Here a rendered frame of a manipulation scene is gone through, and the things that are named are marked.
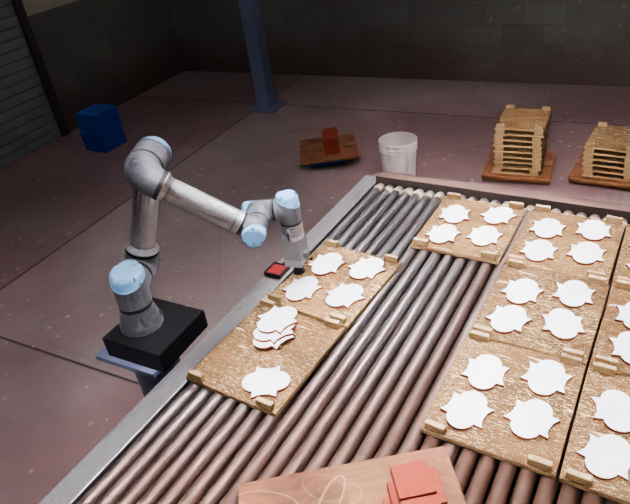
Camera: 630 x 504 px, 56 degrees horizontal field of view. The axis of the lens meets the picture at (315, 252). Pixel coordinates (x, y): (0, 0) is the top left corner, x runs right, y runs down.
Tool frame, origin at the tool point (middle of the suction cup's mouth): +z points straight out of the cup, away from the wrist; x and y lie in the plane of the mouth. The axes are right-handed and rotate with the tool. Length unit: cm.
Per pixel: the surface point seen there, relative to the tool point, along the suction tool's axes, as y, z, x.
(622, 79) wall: 482, 96, -167
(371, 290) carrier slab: 3.4, 8.5, -25.2
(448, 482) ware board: -77, -2, -62
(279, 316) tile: -20.4, 4.3, 0.9
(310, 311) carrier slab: -11.4, 8.5, -6.8
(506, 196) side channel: 76, 8, -69
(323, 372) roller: -37.3, 10.3, -18.9
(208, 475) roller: -79, 10, 1
